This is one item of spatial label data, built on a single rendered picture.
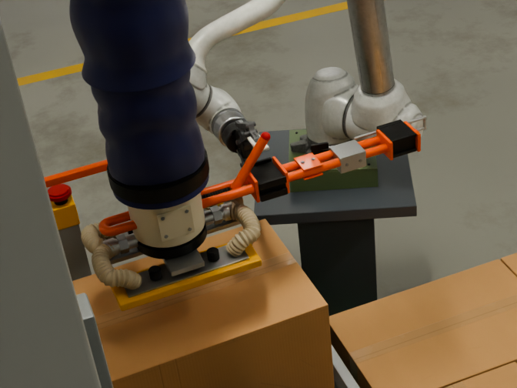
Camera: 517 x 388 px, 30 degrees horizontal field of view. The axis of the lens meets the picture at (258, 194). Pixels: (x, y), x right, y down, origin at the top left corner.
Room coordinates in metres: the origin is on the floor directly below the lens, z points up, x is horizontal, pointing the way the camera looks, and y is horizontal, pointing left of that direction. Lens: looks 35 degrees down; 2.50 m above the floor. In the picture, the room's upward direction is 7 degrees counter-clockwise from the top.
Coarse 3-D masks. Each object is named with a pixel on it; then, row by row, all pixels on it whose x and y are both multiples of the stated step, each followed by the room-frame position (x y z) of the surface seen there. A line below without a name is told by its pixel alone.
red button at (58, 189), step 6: (54, 186) 2.27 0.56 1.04; (60, 186) 2.26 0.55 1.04; (66, 186) 2.26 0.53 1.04; (48, 192) 2.24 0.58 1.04; (54, 192) 2.24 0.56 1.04; (60, 192) 2.23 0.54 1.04; (66, 192) 2.23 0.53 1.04; (54, 198) 2.22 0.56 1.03; (60, 198) 2.21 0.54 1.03; (66, 198) 2.22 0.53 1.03; (60, 204) 2.23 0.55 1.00
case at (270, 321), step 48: (96, 288) 1.91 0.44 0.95; (192, 288) 1.86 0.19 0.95; (240, 288) 1.84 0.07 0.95; (288, 288) 1.82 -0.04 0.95; (144, 336) 1.71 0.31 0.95; (192, 336) 1.69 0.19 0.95; (240, 336) 1.67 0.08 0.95; (288, 336) 1.71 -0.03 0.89; (144, 384) 1.60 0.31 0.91; (192, 384) 1.63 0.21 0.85; (240, 384) 1.67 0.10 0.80; (288, 384) 1.70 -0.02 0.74
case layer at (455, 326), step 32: (512, 256) 2.31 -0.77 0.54; (416, 288) 2.22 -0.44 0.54; (448, 288) 2.20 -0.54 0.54; (480, 288) 2.19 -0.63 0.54; (512, 288) 2.17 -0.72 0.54; (352, 320) 2.11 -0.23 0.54; (384, 320) 2.10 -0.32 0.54; (416, 320) 2.08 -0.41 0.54; (448, 320) 2.06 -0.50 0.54; (480, 320) 2.05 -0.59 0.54; (512, 320) 2.03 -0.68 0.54; (352, 352) 1.98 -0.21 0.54; (384, 352) 1.97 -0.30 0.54; (416, 352) 1.95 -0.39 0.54; (448, 352) 1.94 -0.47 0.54; (480, 352) 1.92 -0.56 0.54; (512, 352) 1.91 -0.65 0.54; (384, 384) 1.85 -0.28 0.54; (416, 384) 1.83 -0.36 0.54; (448, 384) 1.82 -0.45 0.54; (480, 384) 1.80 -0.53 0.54; (512, 384) 1.79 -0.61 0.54
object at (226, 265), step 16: (208, 256) 1.75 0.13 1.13; (224, 256) 1.76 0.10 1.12; (240, 256) 1.75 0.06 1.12; (256, 256) 1.75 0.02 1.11; (144, 272) 1.74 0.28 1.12; (160, 272) 1.71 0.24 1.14; (192, 272) 1.72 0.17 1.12; (208, 272) 1.72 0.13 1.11; (224, 272) 1.71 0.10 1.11; (240, 272) 1.72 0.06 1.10; (112, 288) 1.70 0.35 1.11; (144, 288) 1.68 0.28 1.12; (160, 288) 1.68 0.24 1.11; (176, 288) 1.68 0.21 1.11; (128, 304) 1.64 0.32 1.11
